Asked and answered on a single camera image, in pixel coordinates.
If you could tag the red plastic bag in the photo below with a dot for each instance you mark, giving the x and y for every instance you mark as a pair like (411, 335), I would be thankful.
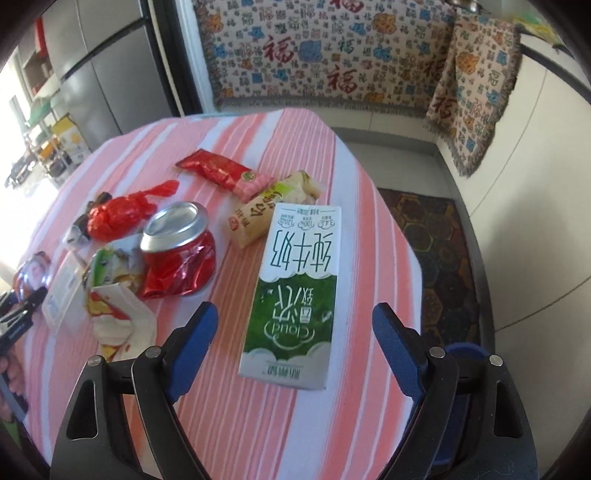
(115, 214)

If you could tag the yellow cardboard box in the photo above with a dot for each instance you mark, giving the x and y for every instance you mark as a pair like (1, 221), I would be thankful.
(69, 134)

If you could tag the torn white and red wrapper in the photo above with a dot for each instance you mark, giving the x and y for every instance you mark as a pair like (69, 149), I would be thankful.
(120, 318)

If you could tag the large printed blanket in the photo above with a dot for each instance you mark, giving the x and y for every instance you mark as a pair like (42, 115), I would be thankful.
(323, 50)

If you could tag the grey refrigerator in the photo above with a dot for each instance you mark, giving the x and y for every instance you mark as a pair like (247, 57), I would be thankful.
(115, 78)

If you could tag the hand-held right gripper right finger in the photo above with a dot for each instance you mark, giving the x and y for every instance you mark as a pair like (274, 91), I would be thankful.
(396, 353)

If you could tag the green and white milk carton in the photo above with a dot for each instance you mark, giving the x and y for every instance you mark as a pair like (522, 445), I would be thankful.
(291, 295)

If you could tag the dark small wrapper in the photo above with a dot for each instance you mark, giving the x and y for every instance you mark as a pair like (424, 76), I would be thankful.
(83, 226)

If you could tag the beige snack wrapper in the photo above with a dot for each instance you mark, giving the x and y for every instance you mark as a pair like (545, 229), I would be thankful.
(251, 217)

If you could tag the metal shelf rack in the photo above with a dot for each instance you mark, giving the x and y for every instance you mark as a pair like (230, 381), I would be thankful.
(41, 120)

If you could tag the hexagon pattern floor mat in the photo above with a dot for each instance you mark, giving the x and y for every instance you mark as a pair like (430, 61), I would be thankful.
(438, 258)

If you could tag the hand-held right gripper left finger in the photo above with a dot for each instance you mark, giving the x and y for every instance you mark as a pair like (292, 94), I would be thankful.
(194, 353)

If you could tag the crushed red drink can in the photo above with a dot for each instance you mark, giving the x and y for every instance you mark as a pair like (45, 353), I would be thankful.
(180, 263)

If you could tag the torn green snack wrapper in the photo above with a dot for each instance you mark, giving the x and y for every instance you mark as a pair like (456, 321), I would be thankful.
(108, 267)

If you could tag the small printed blanket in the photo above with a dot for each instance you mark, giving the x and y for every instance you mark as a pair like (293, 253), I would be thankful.
(475, 92)

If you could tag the yellow green cloth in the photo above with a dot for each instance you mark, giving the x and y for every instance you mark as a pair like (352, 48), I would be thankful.
(542, 27)

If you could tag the red sausage wrapper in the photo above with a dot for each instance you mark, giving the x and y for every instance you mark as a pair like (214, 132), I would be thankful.
(217, 170)

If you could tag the metal cooking pot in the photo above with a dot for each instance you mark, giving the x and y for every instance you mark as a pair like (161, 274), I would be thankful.
(466, 4)

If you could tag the white packet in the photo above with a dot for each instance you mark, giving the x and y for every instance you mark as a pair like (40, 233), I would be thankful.
(64, 290)

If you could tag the pink striped tablecloth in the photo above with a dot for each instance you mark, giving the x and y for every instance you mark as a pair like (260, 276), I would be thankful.
(286, 424)

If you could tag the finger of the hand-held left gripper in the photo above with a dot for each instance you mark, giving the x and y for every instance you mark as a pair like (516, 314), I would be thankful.
(33, 299)

